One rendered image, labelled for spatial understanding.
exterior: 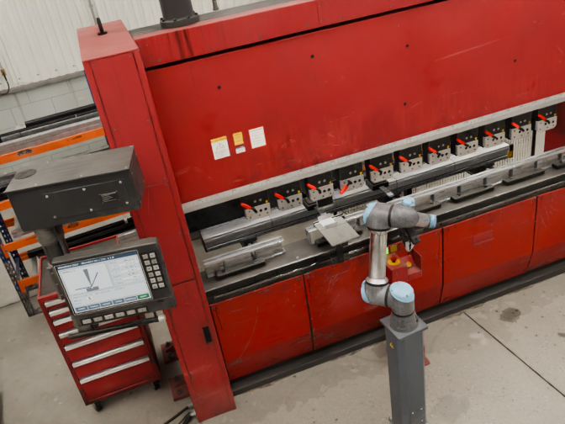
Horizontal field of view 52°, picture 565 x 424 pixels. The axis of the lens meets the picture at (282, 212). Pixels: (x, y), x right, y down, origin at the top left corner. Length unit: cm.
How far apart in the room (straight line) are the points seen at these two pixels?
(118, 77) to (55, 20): 439
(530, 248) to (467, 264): 51
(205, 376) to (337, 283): 98
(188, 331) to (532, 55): 263
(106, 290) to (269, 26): 149
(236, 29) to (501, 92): 173
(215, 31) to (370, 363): 233
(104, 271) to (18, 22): 480
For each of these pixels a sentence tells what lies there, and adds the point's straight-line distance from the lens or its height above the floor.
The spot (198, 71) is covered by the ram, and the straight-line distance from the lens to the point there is 297.
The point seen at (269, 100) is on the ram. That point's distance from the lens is 310.
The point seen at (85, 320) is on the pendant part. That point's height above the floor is 127.
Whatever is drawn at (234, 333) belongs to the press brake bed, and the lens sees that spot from 360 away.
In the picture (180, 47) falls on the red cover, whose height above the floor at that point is 222.
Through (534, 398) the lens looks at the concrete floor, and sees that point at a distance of 386.
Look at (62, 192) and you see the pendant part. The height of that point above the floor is 190.
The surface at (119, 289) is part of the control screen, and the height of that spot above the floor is 140.
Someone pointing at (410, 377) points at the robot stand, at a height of 47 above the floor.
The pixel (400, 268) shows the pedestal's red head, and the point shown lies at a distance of 348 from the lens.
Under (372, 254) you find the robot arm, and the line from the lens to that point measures 292.
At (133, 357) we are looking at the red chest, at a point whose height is 37.
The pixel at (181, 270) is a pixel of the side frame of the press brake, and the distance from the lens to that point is 314.
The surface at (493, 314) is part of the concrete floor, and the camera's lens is 437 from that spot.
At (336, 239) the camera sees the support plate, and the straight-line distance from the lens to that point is 336.
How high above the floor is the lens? 284
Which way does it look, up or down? 30 degrees down
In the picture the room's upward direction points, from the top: 10 degrees counter-clockwise
